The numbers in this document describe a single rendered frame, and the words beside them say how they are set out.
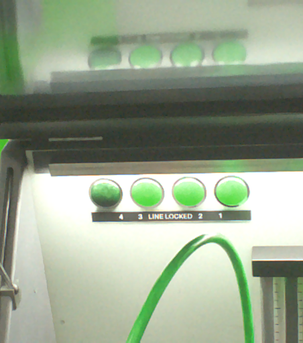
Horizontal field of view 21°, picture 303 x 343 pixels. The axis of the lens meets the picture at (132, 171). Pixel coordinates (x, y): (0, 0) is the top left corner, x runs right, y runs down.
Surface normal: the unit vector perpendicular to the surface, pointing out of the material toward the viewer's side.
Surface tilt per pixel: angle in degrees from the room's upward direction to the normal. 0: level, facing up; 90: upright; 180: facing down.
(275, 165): 90
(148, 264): 90
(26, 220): 90
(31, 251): 90
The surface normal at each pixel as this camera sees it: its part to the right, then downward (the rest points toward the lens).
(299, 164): -0.15, 0.44
